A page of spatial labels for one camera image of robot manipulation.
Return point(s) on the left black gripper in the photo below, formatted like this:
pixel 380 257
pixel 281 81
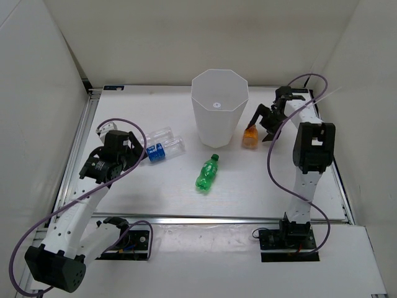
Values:
pixel 134 153

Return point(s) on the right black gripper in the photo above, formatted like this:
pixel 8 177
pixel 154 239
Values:
pixel 262 110

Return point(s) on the orange plastic juice bottle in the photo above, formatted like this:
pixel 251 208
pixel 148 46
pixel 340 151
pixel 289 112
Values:
pixel 250 138

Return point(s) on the clear bottle with blue label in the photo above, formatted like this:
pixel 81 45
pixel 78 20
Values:
pixel 165 150

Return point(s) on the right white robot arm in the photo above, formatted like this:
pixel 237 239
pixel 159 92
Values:
pixel 313 152

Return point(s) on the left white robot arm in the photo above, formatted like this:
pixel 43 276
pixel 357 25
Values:
pixel 62 258

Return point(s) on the white octagonal plastic bin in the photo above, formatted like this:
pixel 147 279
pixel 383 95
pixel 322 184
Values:
pixel 218 98

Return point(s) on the clear unlabelled plastic bottle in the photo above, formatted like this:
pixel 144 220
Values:
pixel 157 136

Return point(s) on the green plastic soda bottle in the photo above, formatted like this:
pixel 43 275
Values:
pixel 207 174

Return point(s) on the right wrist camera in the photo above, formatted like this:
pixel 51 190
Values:
pixel 284 93

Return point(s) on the aluminium front rail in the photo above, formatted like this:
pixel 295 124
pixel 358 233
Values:
pixel 188 220

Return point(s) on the aluminium rail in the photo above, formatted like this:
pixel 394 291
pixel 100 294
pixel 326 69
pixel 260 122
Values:
pixel 188 220
pixel 58 199

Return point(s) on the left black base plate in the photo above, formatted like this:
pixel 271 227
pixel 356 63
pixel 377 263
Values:
pixel 136 242

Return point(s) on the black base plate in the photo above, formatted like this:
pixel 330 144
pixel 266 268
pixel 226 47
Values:
pixel 290 242
pixel 136 242

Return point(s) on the aluminium left rail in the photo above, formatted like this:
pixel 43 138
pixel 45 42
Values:
pixel 58 199

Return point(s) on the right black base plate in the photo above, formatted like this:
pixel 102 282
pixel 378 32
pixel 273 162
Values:
pixel 290 242

